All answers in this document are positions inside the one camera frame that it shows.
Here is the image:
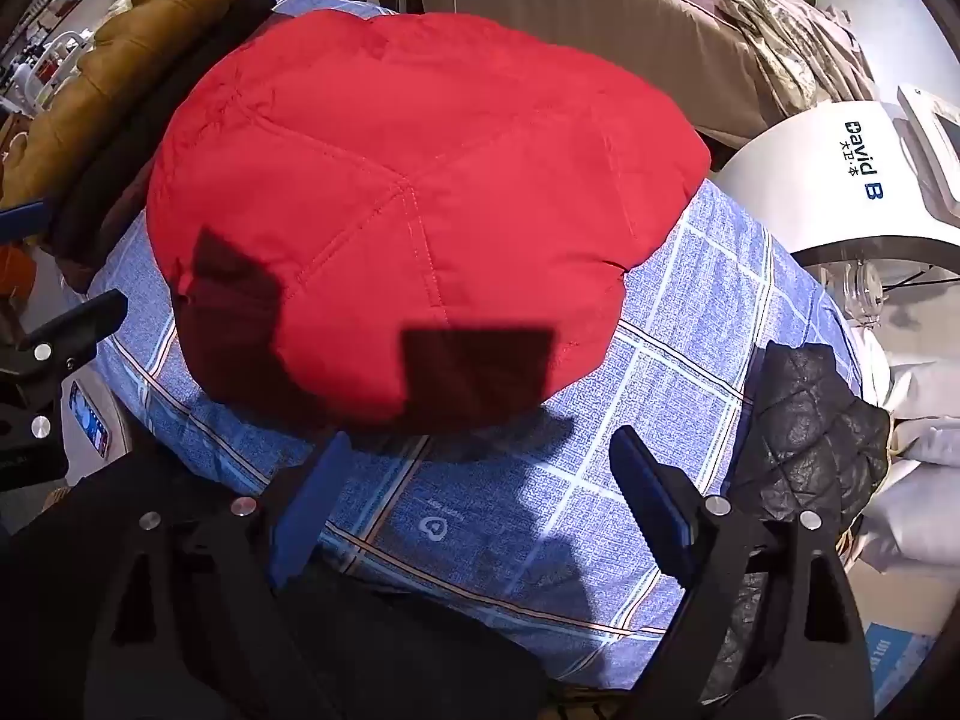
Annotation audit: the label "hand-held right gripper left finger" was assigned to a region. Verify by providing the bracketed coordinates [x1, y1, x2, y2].
[82, 431, 353, 720]

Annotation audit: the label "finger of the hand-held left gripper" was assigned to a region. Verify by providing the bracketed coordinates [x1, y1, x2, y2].
[0, 199, 50, 245]
[0, 289, 128, 391]

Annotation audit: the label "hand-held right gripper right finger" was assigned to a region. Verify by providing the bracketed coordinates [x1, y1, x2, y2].
[609, 426, 875, 720]

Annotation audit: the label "red down jacket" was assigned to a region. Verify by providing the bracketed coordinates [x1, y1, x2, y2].
[146, 11, 712, 436]

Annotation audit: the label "white device with screen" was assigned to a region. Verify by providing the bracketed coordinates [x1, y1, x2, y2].
[60, 379, 136, 485]

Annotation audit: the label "dark brown garment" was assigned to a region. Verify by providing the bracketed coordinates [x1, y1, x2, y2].
[41, 0, 278, 293]

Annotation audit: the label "blue plaid bedsheet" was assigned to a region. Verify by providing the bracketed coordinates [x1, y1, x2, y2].
[88, 0, 863, 691]

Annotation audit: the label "black quilted jacket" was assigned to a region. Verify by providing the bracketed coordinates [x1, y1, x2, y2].
[697, 340, 892, 698]

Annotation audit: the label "dark cloth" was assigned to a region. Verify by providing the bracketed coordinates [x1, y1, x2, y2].
[0, 457, 552, 720]

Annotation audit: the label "mustard brown jacket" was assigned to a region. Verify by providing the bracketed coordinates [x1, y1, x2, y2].
[0, 0, 245, 211]

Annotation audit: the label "white pillows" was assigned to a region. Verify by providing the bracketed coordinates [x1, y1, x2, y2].
[847, 315, 960, 571]

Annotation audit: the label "blue cardboard box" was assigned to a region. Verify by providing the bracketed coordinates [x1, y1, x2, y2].
[862, 619, 938, 713]

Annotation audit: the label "white machine with screen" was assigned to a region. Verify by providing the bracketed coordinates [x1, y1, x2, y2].
[716, 84, 960, 278]

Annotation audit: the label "beige bed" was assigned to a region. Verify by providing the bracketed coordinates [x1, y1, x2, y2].
[371, 0, 781, 151]

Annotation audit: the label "floral quilt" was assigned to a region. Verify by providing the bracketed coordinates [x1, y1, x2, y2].
[712, 0, 878, 128]

